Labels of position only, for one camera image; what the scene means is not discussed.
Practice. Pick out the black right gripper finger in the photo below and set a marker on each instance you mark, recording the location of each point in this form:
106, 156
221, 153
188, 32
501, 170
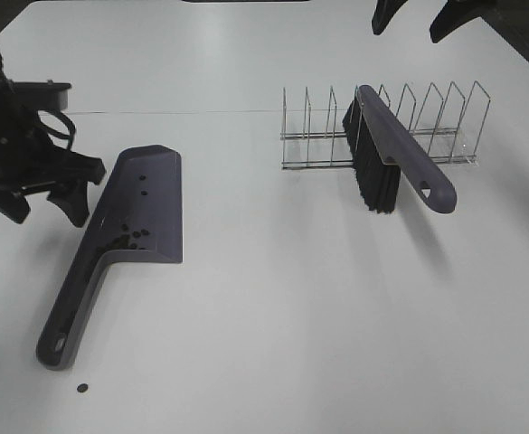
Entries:
455, 14
383, 13

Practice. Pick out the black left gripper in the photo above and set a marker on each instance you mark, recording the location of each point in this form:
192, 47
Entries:
36, 150

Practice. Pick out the pile of coffee beans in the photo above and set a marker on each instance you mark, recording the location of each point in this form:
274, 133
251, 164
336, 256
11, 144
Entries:
128, 214

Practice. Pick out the dark purple plastic dustpan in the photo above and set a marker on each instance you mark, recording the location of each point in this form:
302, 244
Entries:
59, 341

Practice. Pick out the purple hand brush black bristles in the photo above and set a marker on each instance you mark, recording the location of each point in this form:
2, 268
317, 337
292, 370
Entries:
383, 151

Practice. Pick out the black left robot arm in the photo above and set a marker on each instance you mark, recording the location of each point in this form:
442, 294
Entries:
36, 154

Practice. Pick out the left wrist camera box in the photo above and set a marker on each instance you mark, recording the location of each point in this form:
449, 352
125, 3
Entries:
45, 95

